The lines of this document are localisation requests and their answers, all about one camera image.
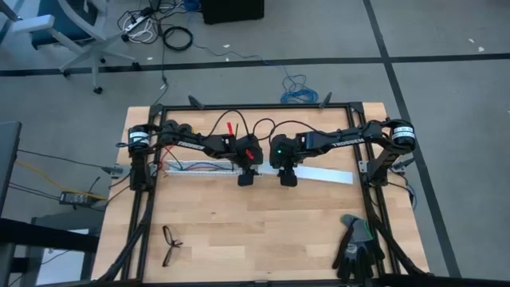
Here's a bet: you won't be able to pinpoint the white raceway cover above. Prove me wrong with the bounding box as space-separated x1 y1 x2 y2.
254 163 355 186

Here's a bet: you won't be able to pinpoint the white perforated cable raceway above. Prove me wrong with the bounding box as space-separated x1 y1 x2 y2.
163 158 260 178

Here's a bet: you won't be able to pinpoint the grey and black work glove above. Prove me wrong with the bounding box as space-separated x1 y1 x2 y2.
331 214 386 282

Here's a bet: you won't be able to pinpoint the black-rimmed eyeglasses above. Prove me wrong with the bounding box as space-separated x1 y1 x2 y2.
160 224 185 269

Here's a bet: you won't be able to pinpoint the black computer tower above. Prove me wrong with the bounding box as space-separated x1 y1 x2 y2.
199 0 265 26

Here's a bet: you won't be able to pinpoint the black power adapter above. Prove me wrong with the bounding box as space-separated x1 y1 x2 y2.
58 191 90 206

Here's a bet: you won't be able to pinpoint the white power strip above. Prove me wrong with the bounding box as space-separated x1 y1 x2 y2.
122 10 155 36

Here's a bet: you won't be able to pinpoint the black side bench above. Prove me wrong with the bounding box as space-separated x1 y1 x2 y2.
0 206 105 287

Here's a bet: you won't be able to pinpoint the grey chair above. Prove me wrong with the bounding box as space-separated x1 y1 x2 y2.
0 0 141 96

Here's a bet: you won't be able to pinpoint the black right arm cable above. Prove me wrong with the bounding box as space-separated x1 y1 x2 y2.
253 117 344 141

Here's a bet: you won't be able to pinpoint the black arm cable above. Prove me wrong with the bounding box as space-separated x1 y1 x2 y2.
206 108 251 140
253 117 344 141

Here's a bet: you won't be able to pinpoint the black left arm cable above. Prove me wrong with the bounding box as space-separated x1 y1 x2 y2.
206 108 251 140

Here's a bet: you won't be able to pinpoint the coiled blue floor cable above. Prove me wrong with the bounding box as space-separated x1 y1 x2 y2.
261 59 320 105

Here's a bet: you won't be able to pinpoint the black angled frame bracket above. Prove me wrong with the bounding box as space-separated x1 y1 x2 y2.
317 91 334 110
186 94 206 111

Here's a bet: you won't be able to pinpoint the grey metal frame bracket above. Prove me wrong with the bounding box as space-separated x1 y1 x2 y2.
391 156 416 175
100 163 133 179

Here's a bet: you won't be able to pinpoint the coiled black floor cable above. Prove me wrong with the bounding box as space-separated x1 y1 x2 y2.
162 25 195 53

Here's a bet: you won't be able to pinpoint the yellow floor cable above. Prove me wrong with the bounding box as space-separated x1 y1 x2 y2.
14 159 109 201

